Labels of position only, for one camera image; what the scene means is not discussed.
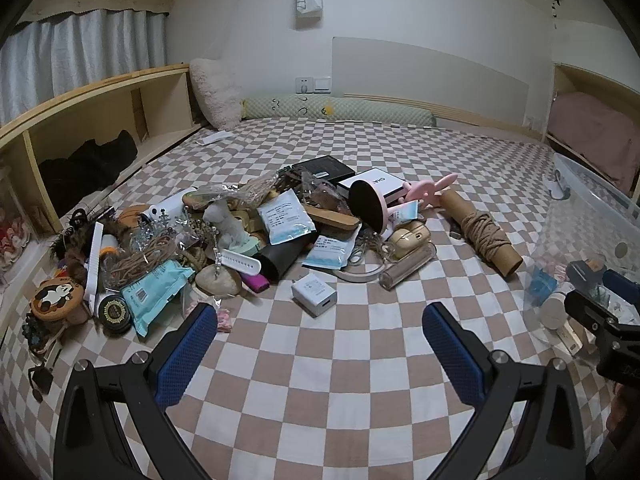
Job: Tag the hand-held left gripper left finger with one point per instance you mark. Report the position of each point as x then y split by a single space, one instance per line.
187 350

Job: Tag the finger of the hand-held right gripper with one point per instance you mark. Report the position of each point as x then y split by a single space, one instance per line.
622 284
590 307

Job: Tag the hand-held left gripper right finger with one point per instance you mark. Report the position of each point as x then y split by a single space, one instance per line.
452 355

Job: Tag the clear bag of pink candies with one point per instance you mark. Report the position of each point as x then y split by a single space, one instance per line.
222 319

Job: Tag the teal wet wipe packet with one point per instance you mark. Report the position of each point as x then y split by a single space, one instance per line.
150 292

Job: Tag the clear plastic storage container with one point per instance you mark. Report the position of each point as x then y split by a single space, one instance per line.
590 195

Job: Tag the purple tube with black cap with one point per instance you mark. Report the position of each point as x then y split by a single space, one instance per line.
256 283

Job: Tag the clear plastic tube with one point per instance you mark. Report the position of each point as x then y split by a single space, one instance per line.
405 267

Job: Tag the beige earbuds case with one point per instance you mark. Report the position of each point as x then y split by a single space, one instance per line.
407 240

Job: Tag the white charger adapter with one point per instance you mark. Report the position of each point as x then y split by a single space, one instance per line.
312 295

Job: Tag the clear bag of brown items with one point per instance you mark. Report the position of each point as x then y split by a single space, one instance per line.
325 197

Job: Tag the small beige box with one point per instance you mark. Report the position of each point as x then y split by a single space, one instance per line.
570 337

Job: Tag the small white jar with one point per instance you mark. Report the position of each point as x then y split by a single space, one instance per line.
552 310

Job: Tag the beige stone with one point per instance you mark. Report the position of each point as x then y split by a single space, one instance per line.
217 284

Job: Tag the black round tin gold pattern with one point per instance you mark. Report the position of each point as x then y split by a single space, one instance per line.
114 312

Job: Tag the checkered bed sheet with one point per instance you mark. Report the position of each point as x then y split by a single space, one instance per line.
350 385

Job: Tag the green round case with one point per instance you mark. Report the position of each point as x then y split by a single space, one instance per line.
247 246

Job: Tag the white headband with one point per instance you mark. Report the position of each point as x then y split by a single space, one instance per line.
360 275

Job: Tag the long white strip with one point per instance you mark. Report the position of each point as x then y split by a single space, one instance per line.
94 270

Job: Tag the silver tiara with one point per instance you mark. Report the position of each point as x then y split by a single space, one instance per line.
150 232

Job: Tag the orange white small bottle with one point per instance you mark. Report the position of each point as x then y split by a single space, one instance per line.
109 249

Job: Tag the black folded pouch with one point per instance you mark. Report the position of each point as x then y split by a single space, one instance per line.
282 260

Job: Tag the white plush figurine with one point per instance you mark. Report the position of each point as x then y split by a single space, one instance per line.
225 220

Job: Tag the bunch of metal hair clips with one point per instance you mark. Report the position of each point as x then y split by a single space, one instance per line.
356 255

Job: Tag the round panda pouch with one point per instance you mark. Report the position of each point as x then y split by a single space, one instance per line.
55 300

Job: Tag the light wooden box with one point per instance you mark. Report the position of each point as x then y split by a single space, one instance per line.
252 222

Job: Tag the white cylinder case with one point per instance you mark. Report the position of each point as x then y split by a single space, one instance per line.
167 206

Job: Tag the brown furry piece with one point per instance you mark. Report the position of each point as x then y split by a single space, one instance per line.
75 255

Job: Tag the brown round leather pouch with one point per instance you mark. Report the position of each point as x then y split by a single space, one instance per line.
131 214

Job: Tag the black key fob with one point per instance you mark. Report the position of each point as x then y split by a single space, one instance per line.
41 381

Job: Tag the light blue tube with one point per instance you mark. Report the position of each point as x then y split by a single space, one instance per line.
405 211

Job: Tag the pink blanket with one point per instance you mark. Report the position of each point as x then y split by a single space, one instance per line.
595 125

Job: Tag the blue white face mask packet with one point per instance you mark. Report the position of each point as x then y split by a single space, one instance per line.
285 220
327 252

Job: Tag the pink rabbit toy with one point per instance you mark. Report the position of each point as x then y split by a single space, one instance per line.
430 190

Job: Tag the clear bag of twine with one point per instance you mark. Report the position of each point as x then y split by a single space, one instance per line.
240 191

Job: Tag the black hair claw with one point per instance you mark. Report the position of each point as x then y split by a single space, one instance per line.
77 217

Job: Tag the round pink-rimmed mirror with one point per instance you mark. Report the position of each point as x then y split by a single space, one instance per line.
365 205

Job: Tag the wooden brush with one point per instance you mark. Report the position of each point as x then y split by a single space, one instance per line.
332 219

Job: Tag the white box with black trim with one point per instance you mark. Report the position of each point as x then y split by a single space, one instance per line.
380 182

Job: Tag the clear jar of red shells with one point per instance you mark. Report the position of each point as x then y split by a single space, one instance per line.
12 240

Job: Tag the black cloth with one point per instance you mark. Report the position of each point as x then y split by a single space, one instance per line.
85 165

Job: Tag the white paper slip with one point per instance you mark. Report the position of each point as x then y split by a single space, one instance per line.
215 137

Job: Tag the black flat box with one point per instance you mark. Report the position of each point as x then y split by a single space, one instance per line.
325 167

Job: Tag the fluffy white pillow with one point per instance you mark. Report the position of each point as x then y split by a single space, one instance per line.
215 90

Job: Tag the green long bolster pillow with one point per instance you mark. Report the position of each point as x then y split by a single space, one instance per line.
360 110

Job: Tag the wooden shelf unit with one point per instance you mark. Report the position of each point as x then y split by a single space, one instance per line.
100 87

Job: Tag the white headboard panel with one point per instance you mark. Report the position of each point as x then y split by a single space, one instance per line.
425 70

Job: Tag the grey white curtain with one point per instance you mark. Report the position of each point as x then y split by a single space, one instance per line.
75 60

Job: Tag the wooden alcove frame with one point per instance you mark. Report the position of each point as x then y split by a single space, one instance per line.
550 110

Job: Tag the wooden bed frame rail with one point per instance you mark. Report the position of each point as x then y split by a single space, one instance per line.
475 121

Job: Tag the white wall socket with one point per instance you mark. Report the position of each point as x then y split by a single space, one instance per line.
303 85

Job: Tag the white wall switch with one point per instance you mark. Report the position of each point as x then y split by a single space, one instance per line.
322 85

